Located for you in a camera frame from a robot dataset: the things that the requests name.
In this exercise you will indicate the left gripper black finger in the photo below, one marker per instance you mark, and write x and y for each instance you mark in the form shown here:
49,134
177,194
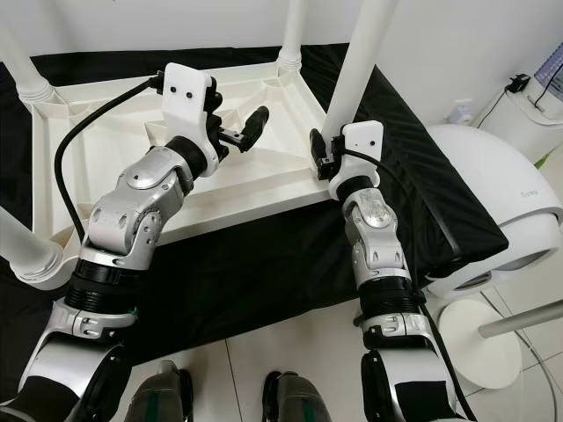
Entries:
255,125

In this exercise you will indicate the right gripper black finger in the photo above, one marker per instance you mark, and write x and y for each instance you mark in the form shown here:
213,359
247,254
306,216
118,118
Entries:
319,149

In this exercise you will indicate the white plastic table top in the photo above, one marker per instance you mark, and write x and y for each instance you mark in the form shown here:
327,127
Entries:
70,176

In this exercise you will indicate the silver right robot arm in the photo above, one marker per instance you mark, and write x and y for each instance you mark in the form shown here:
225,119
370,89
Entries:
374,237

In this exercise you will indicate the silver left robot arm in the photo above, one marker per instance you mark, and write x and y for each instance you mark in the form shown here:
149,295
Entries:
132,211

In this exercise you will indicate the black table cloth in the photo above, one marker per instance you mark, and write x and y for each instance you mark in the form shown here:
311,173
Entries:
246,264

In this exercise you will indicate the white dome-shaped appliance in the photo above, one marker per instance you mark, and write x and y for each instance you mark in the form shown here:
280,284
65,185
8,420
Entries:
493,193

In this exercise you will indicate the white box appliance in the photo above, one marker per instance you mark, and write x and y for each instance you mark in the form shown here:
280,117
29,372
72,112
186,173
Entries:
523,127

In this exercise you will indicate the green tape strip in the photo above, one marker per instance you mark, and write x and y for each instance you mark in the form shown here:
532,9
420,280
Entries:
541,154

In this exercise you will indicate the white round base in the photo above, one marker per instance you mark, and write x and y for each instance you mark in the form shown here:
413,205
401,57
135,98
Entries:
484,347

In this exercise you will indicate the grey robot right foot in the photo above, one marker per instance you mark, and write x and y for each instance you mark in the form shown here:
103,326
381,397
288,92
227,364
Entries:
299,400

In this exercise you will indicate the grey robot foot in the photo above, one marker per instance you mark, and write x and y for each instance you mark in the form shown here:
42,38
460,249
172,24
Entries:
163,396
299,400

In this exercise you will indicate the blue ribbed device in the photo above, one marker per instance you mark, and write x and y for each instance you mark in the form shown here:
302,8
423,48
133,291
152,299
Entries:
552,72

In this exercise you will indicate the grey metal rod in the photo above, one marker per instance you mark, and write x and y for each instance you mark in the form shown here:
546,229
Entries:
523,318

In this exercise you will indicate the grey robot left foot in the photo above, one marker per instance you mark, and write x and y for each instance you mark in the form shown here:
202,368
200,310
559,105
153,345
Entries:
163,396

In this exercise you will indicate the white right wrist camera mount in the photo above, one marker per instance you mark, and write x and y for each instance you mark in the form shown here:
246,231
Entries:
362,145

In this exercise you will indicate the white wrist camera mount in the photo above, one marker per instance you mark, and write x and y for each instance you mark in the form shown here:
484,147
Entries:
362,145
189,101

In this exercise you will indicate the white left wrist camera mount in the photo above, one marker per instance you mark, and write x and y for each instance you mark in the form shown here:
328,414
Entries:
189,101

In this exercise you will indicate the small white wall device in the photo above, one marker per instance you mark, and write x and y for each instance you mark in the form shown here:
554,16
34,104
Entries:
457,110

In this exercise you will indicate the black wall plug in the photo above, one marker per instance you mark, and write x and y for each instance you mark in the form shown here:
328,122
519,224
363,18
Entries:
515,85

